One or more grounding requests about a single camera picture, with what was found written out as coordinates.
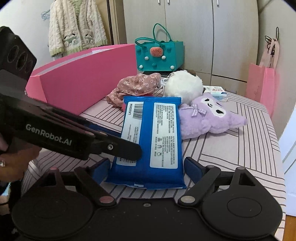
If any purple owl plush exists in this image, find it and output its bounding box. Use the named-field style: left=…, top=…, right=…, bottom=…
left=179, top=93, right=247, bottom=140

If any beige wardrobe cabinet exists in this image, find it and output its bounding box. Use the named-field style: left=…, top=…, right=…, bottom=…
left=110, top=1, right=259, bottom=95

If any white plush toy orange ball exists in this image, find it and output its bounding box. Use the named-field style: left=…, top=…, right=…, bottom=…
left=159, top=70, right=204, bottom=105

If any pink floral fabric scrunchie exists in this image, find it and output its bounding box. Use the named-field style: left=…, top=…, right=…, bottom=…
left=106, top=73, right=161, bottom=108

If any pink paper gift bag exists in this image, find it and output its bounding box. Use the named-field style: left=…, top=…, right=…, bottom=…
left=245, top=27, right=280, bottom=115

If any white door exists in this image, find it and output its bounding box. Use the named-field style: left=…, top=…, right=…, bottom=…
left=279, top=120, right=296, bottom=216

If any pink cardboard box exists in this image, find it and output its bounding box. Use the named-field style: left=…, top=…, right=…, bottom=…
left=26, top=44, right=137, bottom=114

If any white tissue pack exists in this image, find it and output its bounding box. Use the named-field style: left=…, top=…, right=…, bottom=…
left=204, top=85, right=228, bottom=102

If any teal felt tote bag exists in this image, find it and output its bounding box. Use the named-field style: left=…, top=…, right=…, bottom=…
left=134, top=23, right=185, bottom=72

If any cream knitted cardigan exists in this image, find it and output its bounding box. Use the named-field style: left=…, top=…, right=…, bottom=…
left=48, top=0, right=108, bottom=58

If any person's left hand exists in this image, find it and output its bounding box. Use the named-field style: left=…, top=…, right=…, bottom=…
left=1, top=135, right=42, bottom=182

